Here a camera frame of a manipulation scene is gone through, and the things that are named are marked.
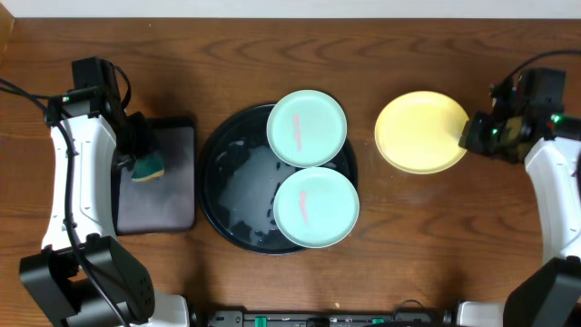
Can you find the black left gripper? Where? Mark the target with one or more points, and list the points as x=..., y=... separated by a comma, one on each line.
x=142, y=127

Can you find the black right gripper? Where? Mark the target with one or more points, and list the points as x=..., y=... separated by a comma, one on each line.
x=470, y=137

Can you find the green yellow sponge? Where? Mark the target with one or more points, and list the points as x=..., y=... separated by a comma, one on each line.
x=148, y=167

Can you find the yellow plate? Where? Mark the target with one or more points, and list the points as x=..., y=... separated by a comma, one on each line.
x=419, y=132

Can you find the mint green front plate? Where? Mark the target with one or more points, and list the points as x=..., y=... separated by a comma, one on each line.
x=316, y=207

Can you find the mint green plate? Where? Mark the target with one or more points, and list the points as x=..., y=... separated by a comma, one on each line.
x=306, y=128
x=316, y=207

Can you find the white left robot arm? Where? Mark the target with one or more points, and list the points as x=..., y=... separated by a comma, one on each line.
x=82, y=275

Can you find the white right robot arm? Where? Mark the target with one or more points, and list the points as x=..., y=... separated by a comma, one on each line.
x=550, y=296

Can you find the black rectangular tray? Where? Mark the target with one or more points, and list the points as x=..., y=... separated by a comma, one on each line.
x=165, y=204

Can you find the black round tray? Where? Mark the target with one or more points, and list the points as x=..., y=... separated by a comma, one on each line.
x=238, y=178

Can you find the mint green rear plate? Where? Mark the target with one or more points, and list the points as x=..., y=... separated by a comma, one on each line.
x=306, y=128

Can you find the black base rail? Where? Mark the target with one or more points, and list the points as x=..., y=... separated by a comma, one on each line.
x=409, y=313

